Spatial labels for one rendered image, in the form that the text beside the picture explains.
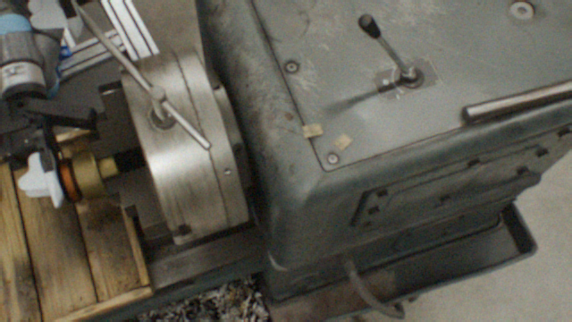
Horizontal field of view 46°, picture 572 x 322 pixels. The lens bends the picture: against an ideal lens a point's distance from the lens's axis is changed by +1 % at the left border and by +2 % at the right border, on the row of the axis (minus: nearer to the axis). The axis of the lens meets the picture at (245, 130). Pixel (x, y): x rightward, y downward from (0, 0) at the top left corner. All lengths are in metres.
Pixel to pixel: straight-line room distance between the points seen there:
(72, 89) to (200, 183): 1.29
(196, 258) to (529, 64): 0.67
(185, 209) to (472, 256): 0.87
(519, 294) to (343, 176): 1.43
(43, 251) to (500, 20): 0.89
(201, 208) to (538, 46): 0.55
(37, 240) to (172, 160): 0.44
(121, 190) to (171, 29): 1.51
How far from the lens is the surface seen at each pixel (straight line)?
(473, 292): 2.24
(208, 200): 0.99
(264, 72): 0.97
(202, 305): 1.56
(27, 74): 1.17
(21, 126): 1.13
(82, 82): 2.23
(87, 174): 1.08
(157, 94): 0.89
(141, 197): 1.06
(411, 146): 0.94
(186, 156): 0.96
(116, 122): 1.07
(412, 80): 0.98
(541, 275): 2.32
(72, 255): 1.30
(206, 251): 1.28
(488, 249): 1.70
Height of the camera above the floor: 2.10
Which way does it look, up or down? 66 degrees down
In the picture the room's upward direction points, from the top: 3 degrees counter-clockwise
